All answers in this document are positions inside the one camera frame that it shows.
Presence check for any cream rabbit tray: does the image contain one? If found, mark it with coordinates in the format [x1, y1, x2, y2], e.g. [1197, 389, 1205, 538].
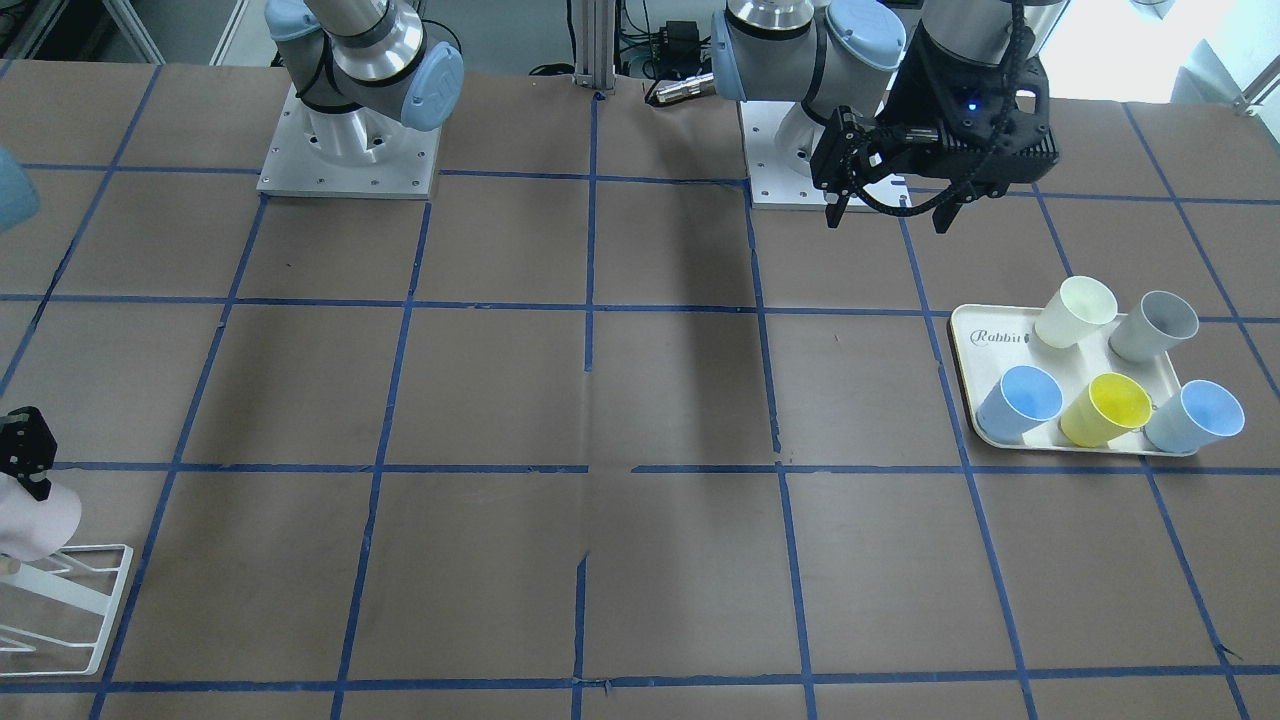
[948, 304, 1196, 457]

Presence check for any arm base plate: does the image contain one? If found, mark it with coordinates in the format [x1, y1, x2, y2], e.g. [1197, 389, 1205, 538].
[257, 87, 440, 201]
[737, 97, 916, 213]

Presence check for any yellow cup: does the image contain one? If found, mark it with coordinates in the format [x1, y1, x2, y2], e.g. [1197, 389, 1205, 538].
[1059, 372, 1155, 448]

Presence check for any white wire cup rack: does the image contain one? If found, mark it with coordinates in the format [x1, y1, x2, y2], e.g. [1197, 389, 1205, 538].
[1, 544, 134, 682]

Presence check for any cream white cup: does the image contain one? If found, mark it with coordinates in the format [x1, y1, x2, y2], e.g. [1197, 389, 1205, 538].
[1033, 275, 1117, 348]

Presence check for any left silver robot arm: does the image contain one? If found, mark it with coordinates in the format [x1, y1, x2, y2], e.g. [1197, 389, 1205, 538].
[710, 1, 1068, 234]

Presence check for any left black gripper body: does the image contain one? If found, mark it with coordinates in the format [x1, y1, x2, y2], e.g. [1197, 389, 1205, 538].
[876, 26, 1061, 196]

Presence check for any light blue cup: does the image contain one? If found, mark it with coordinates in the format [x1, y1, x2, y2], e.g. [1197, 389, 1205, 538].
[1143, 379, 1245, 454]
[975, 365, 1064, 443]

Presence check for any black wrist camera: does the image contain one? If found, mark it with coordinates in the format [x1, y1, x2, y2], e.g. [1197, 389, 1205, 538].
[884, 26, 1061, 186]

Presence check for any grey cup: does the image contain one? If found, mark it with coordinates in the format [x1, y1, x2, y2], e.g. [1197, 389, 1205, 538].
[1108, 290, 1201, 363]

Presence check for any pink cup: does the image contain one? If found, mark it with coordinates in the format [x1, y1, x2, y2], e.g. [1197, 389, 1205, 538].
[1, 475, 83, 562]

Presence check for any aluminium frame post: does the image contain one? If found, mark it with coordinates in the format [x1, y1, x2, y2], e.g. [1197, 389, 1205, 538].
[567, 0, 623, 95]

